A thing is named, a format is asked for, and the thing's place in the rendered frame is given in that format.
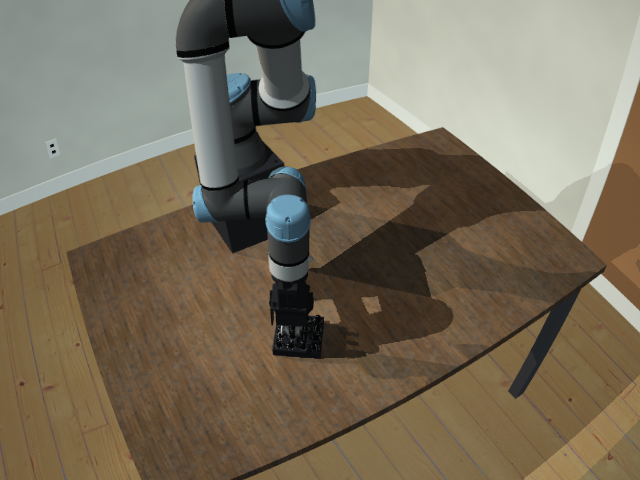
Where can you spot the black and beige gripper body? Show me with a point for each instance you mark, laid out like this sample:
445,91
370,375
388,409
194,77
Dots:
293,313

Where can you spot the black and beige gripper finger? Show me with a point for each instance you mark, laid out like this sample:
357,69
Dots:
310,305
285,328

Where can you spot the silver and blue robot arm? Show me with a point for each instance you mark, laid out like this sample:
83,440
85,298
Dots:
204,30

